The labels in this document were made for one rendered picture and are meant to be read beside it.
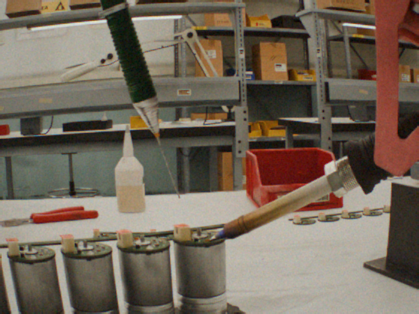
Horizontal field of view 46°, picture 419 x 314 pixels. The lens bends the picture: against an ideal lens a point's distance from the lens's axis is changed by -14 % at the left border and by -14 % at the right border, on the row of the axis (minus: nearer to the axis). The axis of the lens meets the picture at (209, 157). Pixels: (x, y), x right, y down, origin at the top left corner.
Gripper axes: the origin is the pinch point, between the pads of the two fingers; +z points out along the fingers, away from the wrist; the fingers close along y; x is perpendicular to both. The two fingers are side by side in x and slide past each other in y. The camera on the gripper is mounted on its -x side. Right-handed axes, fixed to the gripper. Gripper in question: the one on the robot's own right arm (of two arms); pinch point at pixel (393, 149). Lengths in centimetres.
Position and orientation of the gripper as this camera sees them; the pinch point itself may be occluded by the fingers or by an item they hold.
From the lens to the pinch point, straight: 23.4
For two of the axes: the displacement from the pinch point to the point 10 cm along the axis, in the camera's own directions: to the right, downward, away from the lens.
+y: -3.3, 1.0, -9.4
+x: 8.6, 4.4, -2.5
